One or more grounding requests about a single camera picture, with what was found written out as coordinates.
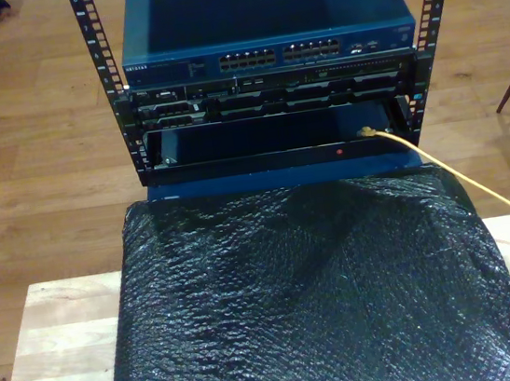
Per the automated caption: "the yellow network cable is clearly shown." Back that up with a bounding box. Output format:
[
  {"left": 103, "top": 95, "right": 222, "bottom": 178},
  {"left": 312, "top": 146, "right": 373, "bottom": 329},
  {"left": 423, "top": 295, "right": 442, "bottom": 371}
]
[{"left": 355, "top": 107, "right": 510, "bottom": 272}]

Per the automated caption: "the black rack server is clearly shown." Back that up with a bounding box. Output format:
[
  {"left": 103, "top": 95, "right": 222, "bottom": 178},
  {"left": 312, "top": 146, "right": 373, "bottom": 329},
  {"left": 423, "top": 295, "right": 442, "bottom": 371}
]
[{"left": 112, "top": 49, "right": 439, "bottom": 138}]

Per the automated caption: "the black bubble wrap mat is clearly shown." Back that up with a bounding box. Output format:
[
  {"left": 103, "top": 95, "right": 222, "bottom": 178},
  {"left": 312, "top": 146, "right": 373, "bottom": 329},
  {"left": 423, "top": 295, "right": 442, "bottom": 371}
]
[{"left": 79, "top": 151, "right": 510, "bottom": 381}]

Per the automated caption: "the blue rack base plate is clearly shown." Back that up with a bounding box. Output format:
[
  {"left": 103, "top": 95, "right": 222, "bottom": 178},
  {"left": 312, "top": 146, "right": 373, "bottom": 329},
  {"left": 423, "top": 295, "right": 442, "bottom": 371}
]
[{"left": 145, "top": 147, "right": 425, "bottom": 209}]

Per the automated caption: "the blue network switch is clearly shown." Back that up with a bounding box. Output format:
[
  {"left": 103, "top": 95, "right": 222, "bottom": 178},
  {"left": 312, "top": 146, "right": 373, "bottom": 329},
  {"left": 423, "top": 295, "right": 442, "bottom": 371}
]
[{"left": 112, "top": 0, "right": 421, "bottom": 94}]

